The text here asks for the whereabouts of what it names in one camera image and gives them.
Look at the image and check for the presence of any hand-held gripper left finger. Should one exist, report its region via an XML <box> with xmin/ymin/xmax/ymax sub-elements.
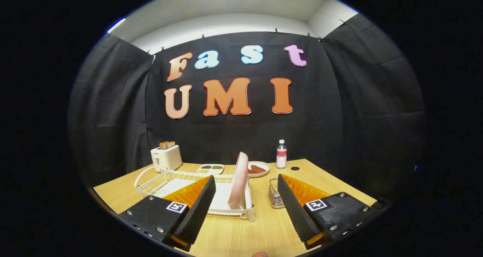
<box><xmin>118</xmin><ymin>175</ymin><xmax>217</xmax><ymax>249</ymax></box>

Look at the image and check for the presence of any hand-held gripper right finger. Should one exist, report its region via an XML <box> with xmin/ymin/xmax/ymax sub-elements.
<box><xmin>277</xmin><ymin>174</ymin><xmax>377</xmax><ymax>250</ymax></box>

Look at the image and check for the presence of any metal wire basket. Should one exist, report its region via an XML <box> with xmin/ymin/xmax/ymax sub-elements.
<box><xmin>268</xmin><ymin>178</ymin><xmax>285</xmax><ymax>209</ymax></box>

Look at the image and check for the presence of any white wire dish rack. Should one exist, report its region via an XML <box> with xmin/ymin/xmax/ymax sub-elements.
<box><xmin>134</xmin><ymin>166</ymin><xmax>255</xmax><ymax>222</ymax></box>

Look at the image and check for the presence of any pink plate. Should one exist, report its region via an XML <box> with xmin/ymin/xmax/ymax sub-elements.
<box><xmin>228</xmin><ymin>152</ymin><xmax>249</xmax><ymax>208</ymax></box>

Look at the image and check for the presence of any white divided snack tray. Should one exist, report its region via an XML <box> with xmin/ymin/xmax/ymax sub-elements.
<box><xmin>196</xmin><ymin>164</ymin><xmax>225</xmax><ymax>175</ymax></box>

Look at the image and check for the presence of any white bowl with red food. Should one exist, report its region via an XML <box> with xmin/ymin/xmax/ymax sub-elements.
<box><xmin>247</xmin><ymin>161</ymin><xmax>271</xmax><ymax>178</ymax></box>

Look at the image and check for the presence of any clear plastic bottle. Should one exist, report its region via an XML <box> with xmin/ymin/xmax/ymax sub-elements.
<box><xmin>276</xmin><ymin>139</ymin><xmax>288</xmax><ymax>169</ymax></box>

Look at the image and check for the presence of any white toaster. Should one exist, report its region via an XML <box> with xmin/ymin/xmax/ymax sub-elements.
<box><xmin>151</xmin><ymin>145</ymin><xmax>183</xmax><ymax>172</ymax></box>

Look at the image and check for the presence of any black backdrop cloth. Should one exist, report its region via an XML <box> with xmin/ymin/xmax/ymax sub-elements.
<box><xmin>68</xmin><ymin>13</ymin><xmax>426</xmax><ymax>201</ymax></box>

